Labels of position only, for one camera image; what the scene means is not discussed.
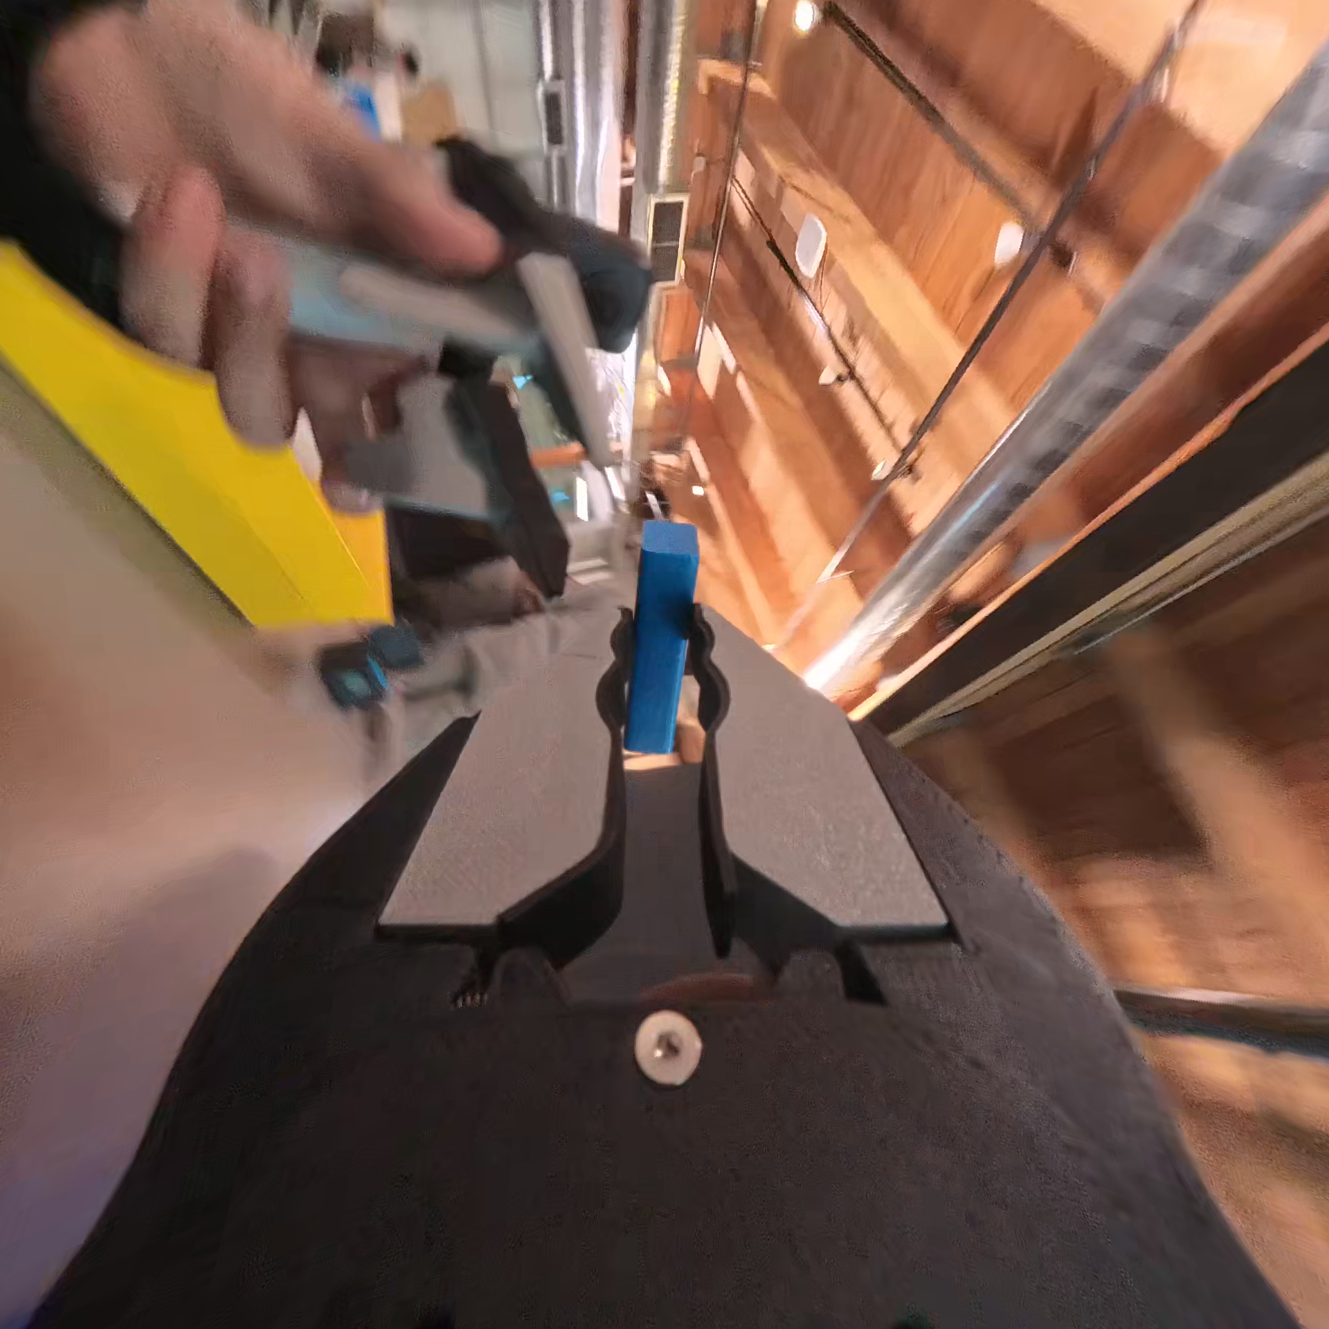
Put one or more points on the person's left hand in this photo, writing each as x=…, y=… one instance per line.
x=228, y=155

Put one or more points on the blue block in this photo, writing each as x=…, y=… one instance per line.
x=660, y=644

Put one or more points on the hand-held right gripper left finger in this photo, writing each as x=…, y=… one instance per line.
x=508, y=820

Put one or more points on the metal bar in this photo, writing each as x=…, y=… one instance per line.
x=1225, y=1018

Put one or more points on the black charger case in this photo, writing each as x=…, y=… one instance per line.
x=363, y=674

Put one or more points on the silver ventilation duct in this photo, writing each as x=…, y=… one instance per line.
x=1091, y=363

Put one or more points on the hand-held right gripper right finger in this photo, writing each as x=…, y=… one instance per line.
x=811, y=820

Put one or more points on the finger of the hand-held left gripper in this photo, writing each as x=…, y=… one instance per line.
x=567, y=342
x=520, y=478

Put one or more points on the yellow plastic bin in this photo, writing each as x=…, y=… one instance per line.
x=187, y=478

